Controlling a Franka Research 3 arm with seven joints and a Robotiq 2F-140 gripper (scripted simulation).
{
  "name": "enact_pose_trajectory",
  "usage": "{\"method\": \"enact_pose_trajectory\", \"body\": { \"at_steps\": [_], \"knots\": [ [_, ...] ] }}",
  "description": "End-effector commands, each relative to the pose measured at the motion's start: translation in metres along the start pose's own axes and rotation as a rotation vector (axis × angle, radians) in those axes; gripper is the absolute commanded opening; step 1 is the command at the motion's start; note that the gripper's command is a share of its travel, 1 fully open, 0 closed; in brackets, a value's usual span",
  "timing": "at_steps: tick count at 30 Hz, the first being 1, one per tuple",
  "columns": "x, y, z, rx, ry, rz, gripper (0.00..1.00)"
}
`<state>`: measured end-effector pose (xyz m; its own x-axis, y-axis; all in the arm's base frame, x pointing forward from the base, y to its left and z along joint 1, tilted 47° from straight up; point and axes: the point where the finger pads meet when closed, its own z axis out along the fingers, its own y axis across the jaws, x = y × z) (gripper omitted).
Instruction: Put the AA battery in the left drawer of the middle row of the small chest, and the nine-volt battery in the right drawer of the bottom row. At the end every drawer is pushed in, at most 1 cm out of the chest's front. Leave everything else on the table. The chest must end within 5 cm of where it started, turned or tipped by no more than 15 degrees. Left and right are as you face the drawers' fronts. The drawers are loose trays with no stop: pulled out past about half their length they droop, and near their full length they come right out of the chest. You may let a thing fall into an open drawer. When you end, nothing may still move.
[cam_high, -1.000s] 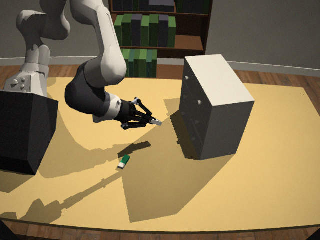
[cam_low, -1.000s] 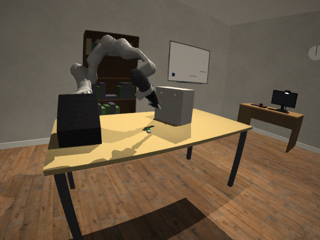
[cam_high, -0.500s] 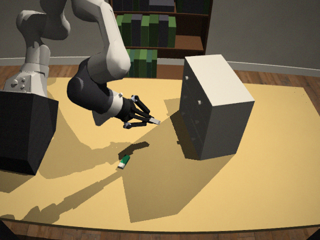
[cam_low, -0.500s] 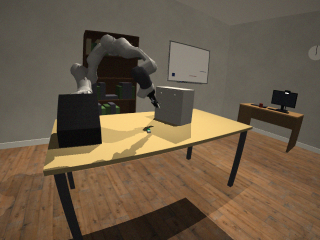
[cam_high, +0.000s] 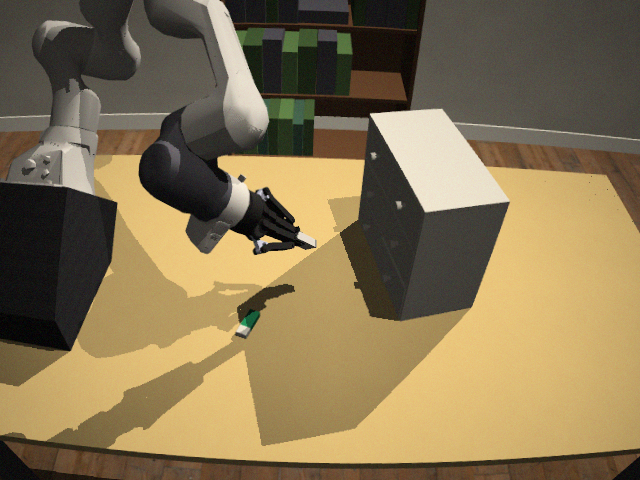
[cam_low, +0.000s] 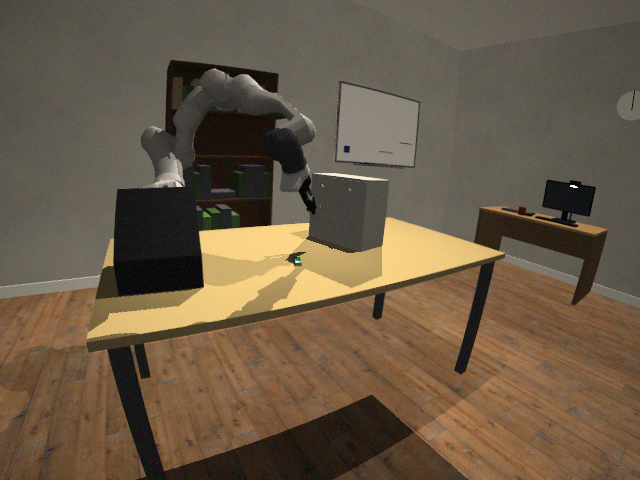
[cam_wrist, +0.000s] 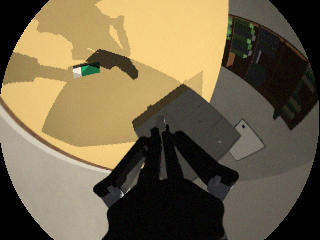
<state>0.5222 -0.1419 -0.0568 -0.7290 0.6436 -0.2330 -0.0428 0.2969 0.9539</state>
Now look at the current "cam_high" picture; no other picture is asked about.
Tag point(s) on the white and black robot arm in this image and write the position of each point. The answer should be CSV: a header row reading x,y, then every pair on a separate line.
x,y
176,169

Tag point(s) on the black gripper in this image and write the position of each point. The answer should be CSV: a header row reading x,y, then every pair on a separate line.
x,y
264,205

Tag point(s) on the grey chest of drawers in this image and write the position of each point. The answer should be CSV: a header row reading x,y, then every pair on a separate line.
x,y
464,209

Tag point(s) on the grey drawer front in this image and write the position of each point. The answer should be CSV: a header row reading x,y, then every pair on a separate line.
x,y
409,212
390,274
371,229
381,158
378,202
400,248

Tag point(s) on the green and white eraser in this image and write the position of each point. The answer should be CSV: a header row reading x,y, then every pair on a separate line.
x,y
248,323

